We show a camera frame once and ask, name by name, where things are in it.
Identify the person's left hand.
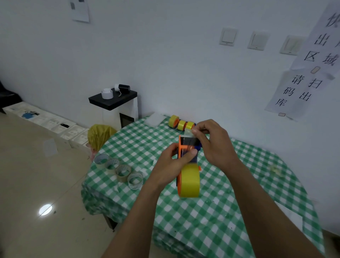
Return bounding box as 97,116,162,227
148,142,198,191

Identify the person's right hand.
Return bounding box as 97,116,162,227
191,119,242,175

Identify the white printed tape roll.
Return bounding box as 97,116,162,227
127,171,144,191

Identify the brown tape roll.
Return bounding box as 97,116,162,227
115,164,132,183

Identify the beige tape roll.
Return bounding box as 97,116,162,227
105,158,120,175

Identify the person's right forearm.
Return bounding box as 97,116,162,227
226,162,326,258

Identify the person's left forearm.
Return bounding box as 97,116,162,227
102,180,170,258

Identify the green checkered tablecloth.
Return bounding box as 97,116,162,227
81,116,326,258

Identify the white foam pad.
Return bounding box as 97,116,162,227
144,112,166,128

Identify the yellow plastic bag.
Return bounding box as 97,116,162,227
87,124,117,151

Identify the dark table leg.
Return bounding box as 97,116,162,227
103,215,118,230

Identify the white cabinet with black top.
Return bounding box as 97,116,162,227
88,89,138,131

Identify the white paper sheet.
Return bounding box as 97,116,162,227
275,201,304,232

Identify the row of white boxes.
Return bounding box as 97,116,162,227
2,102,92,154

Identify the black chair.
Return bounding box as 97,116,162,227
0,81,23,113

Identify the white wall switch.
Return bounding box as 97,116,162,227
279,35,306,56
247,31,270,51
219,27,238,47

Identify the white printed wall paper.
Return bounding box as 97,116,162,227
70,0,90,23

